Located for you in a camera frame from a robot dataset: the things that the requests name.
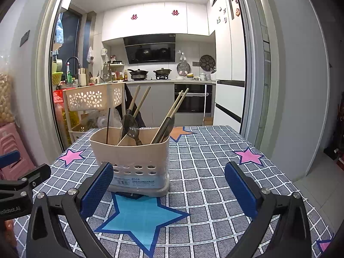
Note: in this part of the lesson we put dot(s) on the blue and white hanging bag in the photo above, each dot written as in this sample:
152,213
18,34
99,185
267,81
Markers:
59,32

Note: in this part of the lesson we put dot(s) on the black range hood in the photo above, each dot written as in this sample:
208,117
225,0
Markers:
150,51

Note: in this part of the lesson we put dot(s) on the translucent grey spoon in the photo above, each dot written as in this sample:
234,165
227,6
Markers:
169,123

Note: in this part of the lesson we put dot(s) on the stacked pink plastic stools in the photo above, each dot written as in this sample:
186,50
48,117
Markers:
10,142

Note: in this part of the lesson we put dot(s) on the red plastic basket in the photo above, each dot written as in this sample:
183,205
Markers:
57,96

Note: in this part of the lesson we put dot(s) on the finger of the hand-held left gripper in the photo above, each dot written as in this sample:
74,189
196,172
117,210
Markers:
37,173
9,158

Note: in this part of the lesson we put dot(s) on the white upper kitchen cabinets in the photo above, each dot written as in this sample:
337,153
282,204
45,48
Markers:
156,24

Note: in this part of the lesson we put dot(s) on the dark cooking pot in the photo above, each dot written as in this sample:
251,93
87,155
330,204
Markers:
162,72

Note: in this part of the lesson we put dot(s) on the thin black stick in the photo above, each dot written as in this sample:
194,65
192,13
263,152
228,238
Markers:
108,125

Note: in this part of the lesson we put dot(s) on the white enamel pot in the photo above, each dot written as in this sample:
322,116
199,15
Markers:
202,76

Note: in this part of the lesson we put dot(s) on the beige flower-cutout trolley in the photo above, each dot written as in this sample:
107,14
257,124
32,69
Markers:
86,98

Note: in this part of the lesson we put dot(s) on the beige plastic utensil holder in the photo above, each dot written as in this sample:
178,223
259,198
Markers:
129,153

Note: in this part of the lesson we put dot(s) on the black kitchen faucet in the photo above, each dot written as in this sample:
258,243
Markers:
74,58

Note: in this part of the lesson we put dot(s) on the cardboard box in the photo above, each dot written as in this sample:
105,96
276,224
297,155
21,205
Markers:
208,120

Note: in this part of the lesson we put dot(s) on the clear bag of round nuts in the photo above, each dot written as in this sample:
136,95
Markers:
5,99

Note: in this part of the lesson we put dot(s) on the dark metal spoon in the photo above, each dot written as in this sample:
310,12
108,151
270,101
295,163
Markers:
130,125

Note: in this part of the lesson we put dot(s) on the spice rack with bottles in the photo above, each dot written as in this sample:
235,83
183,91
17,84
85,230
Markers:
115,72

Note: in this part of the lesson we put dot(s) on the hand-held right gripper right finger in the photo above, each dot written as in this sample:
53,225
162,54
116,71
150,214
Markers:
240,190

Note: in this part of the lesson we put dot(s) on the dark wall switch panel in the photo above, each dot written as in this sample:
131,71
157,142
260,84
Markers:
24,38

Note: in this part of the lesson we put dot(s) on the black built-in oven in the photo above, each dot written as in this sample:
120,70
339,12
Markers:
189,99

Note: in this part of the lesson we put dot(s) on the yellow oil bottles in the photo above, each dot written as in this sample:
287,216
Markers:
65,118

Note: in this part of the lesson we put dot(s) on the person's left hand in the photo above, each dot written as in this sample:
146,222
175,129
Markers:
8,224

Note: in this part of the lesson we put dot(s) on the grey checkered star tablecloth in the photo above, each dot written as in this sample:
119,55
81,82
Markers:
201,172

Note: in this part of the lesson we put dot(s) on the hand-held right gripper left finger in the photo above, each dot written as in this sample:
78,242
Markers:
96,190

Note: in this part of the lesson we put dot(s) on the black wok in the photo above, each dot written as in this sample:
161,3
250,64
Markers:
137,73

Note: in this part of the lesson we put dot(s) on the green plastic basket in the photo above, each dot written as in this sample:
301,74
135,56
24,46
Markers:
57,77

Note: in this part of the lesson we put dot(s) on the white hanging plastic bag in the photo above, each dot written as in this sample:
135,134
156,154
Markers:
90,56

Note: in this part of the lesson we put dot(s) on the white knife block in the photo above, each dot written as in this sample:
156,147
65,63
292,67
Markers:
82,80

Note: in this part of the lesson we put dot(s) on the white refrigerator with magnets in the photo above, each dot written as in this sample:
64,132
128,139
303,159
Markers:
228,59

